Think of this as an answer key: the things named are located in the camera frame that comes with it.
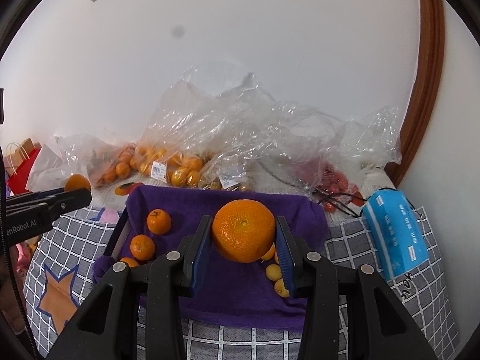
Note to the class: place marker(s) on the oval kumquat orange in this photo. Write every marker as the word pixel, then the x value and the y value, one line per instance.
pixel 270 254

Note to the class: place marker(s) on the blue tissue pack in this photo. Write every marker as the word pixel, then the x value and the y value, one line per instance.
pixel 396 234

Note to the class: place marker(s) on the person's left hand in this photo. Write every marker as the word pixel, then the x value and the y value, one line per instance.
pixel 9 305

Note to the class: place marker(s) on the mandarin orange three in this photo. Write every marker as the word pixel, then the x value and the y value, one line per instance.
pixel 131 262

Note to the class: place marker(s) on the mandarin orange four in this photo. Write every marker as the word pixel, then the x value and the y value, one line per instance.
pixel 75 182

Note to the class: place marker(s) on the large crumpled clear plastic bag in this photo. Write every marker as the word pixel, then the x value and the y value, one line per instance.
pixel 255 141

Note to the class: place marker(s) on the grey checkered blanket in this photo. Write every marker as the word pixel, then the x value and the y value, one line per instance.
pixel 84 303

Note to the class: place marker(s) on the mandarin orange two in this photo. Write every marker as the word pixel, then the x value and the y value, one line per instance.
pixel 142 247

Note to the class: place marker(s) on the mandarin orange one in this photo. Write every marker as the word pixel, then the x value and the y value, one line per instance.
pixel 159 222

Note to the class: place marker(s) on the small clear bag of oranges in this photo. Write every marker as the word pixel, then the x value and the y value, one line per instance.
pixel 93 158

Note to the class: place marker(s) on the purple towel covered tray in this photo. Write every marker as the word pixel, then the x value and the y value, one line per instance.
pixel 235 290

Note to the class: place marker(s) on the brown wooden door frame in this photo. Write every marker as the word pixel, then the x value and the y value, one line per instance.
pixel 425 87

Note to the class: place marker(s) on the large orange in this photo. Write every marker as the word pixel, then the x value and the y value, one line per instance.
pixel 243 230

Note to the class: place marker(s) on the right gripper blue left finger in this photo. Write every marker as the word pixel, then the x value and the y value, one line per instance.
pixel 199 253

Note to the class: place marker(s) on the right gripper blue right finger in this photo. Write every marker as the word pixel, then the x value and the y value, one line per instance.
pixel 288 256

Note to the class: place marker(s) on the bag of red cherry tomatoes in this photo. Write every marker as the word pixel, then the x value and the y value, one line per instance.
pixel 330 186

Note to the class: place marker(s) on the small yellow fruit one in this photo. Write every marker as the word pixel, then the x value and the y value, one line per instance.
pixel 273 272

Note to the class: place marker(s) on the small yellow fruit two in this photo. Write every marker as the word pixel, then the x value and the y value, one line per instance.
pixel 280 289

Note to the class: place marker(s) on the white plastic shopping bag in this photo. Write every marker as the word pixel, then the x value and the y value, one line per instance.
pixel 50 170

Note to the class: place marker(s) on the red paper gift bag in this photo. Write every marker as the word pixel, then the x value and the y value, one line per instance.
pixel 18 162

